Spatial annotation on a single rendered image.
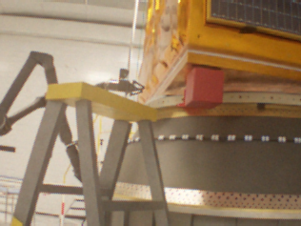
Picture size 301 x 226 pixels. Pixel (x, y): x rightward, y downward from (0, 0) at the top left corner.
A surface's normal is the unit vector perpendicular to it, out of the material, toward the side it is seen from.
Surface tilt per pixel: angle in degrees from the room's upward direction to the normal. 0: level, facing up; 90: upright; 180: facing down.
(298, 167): 62
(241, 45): 95
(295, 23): 90
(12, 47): 90
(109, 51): 90
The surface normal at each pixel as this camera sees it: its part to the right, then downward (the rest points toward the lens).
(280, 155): -0.11, -0.62
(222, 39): 0.18, -0.06
